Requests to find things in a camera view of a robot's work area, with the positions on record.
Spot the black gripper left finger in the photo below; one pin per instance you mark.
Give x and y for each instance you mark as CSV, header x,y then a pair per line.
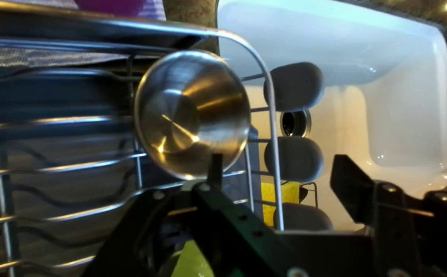
x,y
234,231

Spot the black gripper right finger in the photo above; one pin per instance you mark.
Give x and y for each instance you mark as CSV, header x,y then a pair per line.
x,y
388,224

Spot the stainless steel drying rack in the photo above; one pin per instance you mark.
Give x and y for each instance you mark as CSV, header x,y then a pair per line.
x,y
55,143

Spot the yellow sponge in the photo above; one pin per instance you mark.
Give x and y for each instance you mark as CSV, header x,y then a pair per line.
x,y
278,200

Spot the white kitchen sink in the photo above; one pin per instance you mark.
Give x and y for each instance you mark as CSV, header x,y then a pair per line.
x,y
388,101

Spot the metal sink drain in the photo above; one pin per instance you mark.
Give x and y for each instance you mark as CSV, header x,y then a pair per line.
x,y
297,123

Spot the stainless steel bowl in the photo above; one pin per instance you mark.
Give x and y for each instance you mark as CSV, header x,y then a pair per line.
x,y
193,112

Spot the blue striped dish cloth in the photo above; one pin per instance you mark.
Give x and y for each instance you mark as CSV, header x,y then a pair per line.
x,y
155,9

